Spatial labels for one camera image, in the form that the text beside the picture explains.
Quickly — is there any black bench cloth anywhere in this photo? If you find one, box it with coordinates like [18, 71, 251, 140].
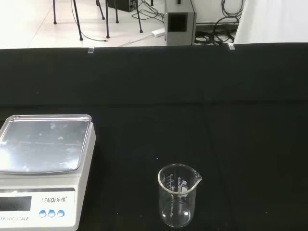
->
[0, 42, 308, 231]

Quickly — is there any black floor cable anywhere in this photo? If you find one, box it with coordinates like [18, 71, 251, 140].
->
[80, 28, 108, 43]

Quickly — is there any black tripod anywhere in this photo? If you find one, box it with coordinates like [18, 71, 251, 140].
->
[53, 0, 105, 41]
[105, 0, 143, 39]

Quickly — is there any white electronic balance steel pan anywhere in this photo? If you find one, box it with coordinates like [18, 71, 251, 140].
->
[0, 114, 97, 231]

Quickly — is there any black equipment case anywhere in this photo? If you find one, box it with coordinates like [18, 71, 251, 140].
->
[107, 0, 138, 13]

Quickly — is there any grey metal box unit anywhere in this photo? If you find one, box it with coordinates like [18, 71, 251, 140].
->
[164, 0, 197, 46]

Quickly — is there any pale white board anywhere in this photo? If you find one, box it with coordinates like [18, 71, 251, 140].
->
[234, 0, 308, 45]

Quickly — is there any black cable bundle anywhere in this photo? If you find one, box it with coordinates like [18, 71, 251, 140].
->
[195, 0, 242, 46]

